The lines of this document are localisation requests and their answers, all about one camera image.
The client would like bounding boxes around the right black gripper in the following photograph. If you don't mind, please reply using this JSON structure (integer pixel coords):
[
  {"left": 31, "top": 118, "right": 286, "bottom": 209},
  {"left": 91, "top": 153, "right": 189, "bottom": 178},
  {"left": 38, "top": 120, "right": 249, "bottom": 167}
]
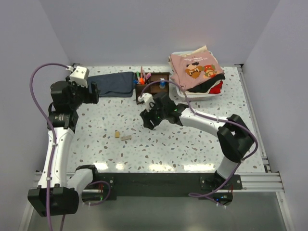
[{"left": 140, "top": 101, "right": 167, "bottom": 130}]

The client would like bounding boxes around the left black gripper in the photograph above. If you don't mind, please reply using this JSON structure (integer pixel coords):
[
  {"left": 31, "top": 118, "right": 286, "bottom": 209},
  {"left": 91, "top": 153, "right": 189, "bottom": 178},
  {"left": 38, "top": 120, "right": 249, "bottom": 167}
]
[{"left": 66, "top": 77, "right": 100, "bottom": 110}]

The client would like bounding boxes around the tan eraser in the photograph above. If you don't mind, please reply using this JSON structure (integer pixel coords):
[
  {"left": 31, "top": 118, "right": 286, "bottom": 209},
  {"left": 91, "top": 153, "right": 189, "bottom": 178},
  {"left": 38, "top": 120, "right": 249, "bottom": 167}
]
[{"left": 120, "top": 135, "right": 132, "bottom": 141}]

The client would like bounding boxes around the blue grey pencil sharpener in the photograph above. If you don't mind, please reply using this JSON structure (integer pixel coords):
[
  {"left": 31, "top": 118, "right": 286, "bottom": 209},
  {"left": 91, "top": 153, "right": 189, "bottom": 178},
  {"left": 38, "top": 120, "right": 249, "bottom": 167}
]
[{"left": 159, "top": 78, "right": 166, "bottom": 89}]

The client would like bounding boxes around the black orange highlighter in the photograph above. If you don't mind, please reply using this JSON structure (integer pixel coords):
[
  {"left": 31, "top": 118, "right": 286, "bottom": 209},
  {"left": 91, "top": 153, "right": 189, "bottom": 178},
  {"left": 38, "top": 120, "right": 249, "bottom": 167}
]
[{"left": 139, "top": 78, "right": 145, "bottom": 85}]

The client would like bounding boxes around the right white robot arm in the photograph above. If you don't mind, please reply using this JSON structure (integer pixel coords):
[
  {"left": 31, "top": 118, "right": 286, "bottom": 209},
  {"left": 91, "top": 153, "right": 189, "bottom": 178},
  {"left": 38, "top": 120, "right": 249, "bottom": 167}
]
[{"left": 138, "top": 92, "right": 255, "bottom": 189}]

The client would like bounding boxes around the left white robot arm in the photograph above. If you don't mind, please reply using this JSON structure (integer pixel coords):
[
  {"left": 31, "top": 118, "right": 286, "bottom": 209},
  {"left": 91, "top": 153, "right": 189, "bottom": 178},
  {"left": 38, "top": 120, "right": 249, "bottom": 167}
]
[{"left": 27, "top": 80, "right": 100, "bottom": 217}]

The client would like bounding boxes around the folded dark blue cloth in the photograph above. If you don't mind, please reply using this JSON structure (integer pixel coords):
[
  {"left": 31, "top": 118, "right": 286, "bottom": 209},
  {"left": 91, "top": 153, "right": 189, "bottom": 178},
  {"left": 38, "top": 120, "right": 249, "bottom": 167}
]
[{"left": 88, "top": 72, "right": 135, "bottom": 98}]

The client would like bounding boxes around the brown wooden desk organizer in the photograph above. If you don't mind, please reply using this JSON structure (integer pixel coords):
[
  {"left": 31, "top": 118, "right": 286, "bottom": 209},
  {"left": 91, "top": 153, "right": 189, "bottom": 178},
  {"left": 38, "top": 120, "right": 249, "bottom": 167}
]
[{"left": 135, "top": 72, "right": 170, "bottom": 105}]

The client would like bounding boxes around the white laundry basket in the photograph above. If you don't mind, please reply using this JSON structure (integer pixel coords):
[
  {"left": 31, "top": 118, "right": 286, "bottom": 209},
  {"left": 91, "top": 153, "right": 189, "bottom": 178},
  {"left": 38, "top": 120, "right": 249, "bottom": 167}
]
[{"left": 172, "top": 50, "right": 224, "bottom": 103}]

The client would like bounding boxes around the pink pixel-print shirt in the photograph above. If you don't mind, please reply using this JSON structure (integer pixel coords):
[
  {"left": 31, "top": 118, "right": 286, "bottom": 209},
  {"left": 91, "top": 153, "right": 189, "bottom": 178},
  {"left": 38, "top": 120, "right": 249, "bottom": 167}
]
[{"left": 168, "top": 45, "right": 225, "bottom": 91}]

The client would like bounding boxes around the black garment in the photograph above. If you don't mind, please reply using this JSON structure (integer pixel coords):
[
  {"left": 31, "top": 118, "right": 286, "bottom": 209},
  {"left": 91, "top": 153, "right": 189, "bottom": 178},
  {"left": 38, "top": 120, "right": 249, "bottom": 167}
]
[{"left": 188, "top": 74, "right": 225, "bottom": 93}]

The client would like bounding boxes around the red garment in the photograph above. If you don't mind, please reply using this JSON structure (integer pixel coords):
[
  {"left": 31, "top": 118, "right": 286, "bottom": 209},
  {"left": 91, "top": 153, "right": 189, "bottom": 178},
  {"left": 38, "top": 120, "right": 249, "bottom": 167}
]
[{"left": 208, "top": 80, "right": 223, "bottom": 94}]

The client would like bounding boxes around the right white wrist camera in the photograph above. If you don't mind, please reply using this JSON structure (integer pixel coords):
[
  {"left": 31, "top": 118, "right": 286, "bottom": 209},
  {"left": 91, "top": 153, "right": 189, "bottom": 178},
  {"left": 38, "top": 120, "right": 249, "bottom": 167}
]
[{"left": 138, "top": 93, "right": 155, "bottom": 112}]

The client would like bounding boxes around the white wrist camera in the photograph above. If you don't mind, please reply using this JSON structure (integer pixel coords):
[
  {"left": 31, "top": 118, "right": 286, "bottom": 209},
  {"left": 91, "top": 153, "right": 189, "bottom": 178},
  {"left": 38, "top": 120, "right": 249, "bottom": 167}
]
[
  {"left": 138, "top": 93, "right": 155, "bottom": 112},
  {"left": 69, "top": 66, "right": 90, "bottom": 88}
]

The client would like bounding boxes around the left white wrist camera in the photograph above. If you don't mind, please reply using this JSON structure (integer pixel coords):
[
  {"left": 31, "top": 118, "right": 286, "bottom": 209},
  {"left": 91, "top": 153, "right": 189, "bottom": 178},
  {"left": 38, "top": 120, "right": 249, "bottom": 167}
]
[{"left": 69, "top": 66, "right": 90, "bottom": 88}]

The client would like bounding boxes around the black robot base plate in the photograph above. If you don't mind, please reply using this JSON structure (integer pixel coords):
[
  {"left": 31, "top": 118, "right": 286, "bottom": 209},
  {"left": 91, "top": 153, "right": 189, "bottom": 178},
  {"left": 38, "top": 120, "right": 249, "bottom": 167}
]
[{"left": 83, "top": 172, "right": 243, "bottom": 202}]

